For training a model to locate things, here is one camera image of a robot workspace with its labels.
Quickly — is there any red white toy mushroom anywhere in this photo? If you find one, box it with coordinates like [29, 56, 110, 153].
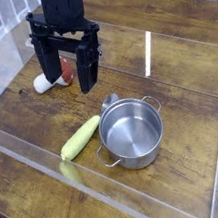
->
[33, 56, 74, 94]

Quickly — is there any silver metal pot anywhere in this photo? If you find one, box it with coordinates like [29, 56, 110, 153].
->
[96, 95, 163, 170]

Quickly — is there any clear acrylic enclosure wall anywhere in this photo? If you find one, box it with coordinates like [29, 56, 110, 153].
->
[0, 130, 197, 218]

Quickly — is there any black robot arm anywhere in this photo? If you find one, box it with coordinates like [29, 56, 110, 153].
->
[26, 0, 102, 94]

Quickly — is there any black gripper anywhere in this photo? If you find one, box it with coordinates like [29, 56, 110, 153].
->
[26, 3, 100, 94]

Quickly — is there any green handled metal spoon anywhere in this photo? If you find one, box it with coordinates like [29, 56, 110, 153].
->
[60, 93, 119, 161]

